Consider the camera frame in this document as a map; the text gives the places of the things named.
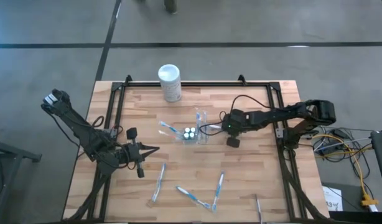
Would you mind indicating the black power adapter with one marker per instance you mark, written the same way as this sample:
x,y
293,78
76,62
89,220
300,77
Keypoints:
x,y
341,133

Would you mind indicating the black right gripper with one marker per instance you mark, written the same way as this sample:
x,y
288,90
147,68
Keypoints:
x,y
240,121

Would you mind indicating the person's shoe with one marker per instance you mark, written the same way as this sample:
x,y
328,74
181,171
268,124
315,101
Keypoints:
x,y
170,6

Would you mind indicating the clear acrylic organizer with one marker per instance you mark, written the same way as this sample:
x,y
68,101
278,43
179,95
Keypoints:
x,y
200,141

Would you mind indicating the white paper sheet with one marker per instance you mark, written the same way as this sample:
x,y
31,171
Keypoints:
x,y
332,199

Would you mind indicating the teal mouthwash bottle white cap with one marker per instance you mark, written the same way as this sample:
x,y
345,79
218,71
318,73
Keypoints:
x,y
193,129
187,130

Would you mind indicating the black aluminium rig frame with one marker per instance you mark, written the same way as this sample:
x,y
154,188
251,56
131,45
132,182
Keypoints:
x,y
209,84

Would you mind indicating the grey metal stand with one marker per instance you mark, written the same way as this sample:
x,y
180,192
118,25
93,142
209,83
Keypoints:
x,y
10,151

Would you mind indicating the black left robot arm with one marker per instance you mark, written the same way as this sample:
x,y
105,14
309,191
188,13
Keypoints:
x,y
82,130

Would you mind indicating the black equipment box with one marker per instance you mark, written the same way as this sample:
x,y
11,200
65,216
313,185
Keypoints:
x,y
359,217

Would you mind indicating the white wipes canister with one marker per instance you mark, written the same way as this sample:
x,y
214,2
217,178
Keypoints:
x,y
169,74

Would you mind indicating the yellow power plug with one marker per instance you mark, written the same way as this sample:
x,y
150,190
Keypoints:
x,y
369,200

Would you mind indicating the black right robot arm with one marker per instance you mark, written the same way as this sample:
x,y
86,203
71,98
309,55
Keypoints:
x,y
281,115

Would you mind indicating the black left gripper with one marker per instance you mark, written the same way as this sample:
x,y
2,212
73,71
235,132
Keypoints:
x,y
135,154

